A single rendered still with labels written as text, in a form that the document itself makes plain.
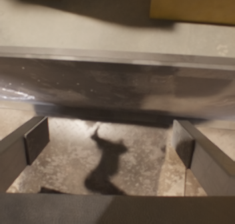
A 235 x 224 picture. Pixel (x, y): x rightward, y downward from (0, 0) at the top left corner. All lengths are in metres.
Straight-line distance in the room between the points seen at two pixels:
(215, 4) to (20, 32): 0.25
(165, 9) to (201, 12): 0.04
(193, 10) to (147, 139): 0.75
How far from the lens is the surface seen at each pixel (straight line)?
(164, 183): 0.96
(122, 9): 0.25
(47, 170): 1.05
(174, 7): 0.23
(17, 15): 0.30
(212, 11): 0.24
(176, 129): 0.16
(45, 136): 0.17
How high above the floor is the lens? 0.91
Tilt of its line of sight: 81 degrees down
